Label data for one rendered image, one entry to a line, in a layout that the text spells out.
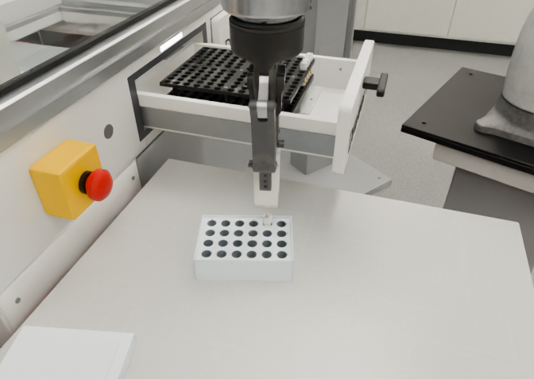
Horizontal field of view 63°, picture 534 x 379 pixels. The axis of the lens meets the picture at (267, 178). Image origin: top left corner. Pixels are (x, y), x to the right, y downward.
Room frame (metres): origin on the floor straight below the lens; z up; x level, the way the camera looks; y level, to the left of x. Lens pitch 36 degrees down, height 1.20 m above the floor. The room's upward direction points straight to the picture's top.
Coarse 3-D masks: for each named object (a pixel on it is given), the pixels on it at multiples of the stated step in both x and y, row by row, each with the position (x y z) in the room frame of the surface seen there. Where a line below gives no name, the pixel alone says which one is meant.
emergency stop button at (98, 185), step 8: (88, 176) 0.42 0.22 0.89; (96, 176) 0.41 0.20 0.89; (104, 176) 0.42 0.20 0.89; (88, 184) 0.41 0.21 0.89; (96, 184) 0.41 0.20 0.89; (104, 184) 0.42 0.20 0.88; (112, 184) 0.43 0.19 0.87; (88, 192) 0.40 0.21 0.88; (96, 192) 0.40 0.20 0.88; (104, 192) 0.41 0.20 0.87; (96, 200) 0.41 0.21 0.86
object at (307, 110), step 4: (316, 88) 0.76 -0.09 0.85; (320, 88) 0.76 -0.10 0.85; (312, 92) 0.74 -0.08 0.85; (316, 92) 0.74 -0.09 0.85; (320, 92) 0.76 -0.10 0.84; (312, 96) 0.72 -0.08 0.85; (316, 96) 0.72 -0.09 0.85; (308, 100) 0.71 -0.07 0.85; (312, 100) 0.71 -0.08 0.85; (316, 100) 0.72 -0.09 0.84; (308, 104) 0.69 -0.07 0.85; (312, 104) 0.69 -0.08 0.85; (304, 108) 0.68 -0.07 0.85; (308, 108) 0.68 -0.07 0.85; (312, 108) 0.69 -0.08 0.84; (300, 112) 0.66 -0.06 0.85; (304, 112) 0.66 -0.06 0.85; (308, 112) 0.66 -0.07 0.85
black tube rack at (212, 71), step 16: (208, 48) 0.83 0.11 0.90; (192, 64) 0.74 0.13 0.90; (208, 64) 0.75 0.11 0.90; (224, 64) 0.74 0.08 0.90; (240, 64) 0.75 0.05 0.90; (288, 64) 0.74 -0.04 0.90; (176, 80) 0.67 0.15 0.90; (192, 80) 0.68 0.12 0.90; (208, 80) 0.67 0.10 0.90; (224, 80) 0.68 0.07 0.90; (240, 80) 0.68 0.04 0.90; (288, 80) 0.67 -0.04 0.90; (192, 96) 0.68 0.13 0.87; (208, 96) 0.67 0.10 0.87; (224, 96) 0.64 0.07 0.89; (240, 96) 0.62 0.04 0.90; (288, 112) 0.62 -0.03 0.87
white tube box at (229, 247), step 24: (216, 216) 0.45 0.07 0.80; (240, 216) 0.45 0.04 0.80; (288, 216) 0.45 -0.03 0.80; (216, 240) 0.41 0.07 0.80; (240, 240) 0.41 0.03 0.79; (264, 240) 0.41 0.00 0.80; (288, 240) 0.41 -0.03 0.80; (216, 264) 0.37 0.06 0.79; (240, 264) 0.37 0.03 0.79; (264, 264) 0.37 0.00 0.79; (288, 264) 0.37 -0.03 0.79
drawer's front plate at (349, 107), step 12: (372, 48) 0.76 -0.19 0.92; (360, 60) 0.69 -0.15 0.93; (360, 72) 0.64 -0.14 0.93; (348, 84) 0.60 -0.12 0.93; (360, 84) 0.60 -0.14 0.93; (348, 96) 0.56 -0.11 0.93; (360, 96) 0.63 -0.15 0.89; (348, 108) 0.52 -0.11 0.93; (348, 120) 0.52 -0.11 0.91; (336, 132) 0.52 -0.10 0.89; (348, 132) 0.52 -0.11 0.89; (336, 144) 0.52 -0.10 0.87; (348, 144) 0.53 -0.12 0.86; (336, 156) 0.52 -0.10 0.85; (348, 156) 0.56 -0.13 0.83; (336, 168) 0.52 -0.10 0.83
